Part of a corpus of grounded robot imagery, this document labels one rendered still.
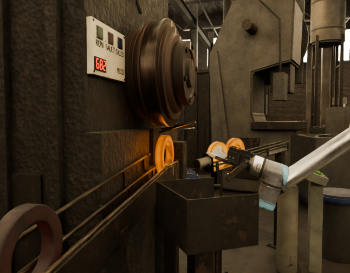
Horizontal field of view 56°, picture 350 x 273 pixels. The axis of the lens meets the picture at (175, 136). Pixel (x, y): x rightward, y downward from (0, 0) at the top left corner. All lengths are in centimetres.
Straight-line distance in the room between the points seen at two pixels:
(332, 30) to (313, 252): 847
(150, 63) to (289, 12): 303
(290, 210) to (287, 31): 249
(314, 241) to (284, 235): 18
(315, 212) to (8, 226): 178
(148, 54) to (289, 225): 131
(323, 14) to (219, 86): 649
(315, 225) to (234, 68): 250
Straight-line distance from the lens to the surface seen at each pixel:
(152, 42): 133
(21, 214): 67
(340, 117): 568
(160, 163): 142
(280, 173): 154
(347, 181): 357
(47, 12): 118
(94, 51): 113
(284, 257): 218
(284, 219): 210
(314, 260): 225
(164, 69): 133
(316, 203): 214
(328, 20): 1027
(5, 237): 65
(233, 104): 416
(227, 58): 425
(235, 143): 205
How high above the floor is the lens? 92
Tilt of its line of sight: 3 degrees down
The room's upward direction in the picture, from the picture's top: straight up
